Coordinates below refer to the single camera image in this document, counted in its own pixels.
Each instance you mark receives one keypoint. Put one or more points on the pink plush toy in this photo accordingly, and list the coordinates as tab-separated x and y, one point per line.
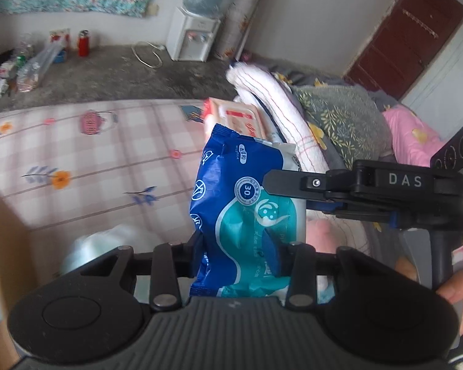
324	235

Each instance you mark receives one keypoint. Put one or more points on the brown cardboard box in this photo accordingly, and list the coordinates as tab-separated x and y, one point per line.
17	275

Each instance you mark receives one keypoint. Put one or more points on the white water dispenser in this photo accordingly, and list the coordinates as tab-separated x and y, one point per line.
191	36

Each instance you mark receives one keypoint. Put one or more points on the pink wet wipes pack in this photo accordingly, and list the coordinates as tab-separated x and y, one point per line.
242	118

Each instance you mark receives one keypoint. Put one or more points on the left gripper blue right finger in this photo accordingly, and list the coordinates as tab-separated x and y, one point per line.
277	255

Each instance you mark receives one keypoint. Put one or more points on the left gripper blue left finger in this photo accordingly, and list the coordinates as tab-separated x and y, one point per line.
189	255

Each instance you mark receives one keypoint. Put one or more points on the white plastic bag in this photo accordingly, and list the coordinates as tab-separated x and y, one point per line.
87	248

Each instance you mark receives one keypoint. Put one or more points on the checked floral bed sheet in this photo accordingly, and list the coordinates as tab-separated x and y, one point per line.
75	170

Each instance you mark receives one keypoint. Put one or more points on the white stitched blanket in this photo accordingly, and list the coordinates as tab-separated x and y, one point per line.
286	115

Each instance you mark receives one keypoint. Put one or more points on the clear plastic bag clutter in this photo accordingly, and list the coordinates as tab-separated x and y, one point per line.
26	67

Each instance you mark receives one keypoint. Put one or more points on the grey leaf-pattern pillow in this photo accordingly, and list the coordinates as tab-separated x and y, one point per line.
348	116

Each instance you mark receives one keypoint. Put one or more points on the blue wet wipes pack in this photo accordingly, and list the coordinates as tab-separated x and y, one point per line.
231	208

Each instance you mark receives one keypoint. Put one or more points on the rolled floral mat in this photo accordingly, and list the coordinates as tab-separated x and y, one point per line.
234	29

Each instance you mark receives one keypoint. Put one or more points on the dark red door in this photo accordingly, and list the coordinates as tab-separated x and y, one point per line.
405	43

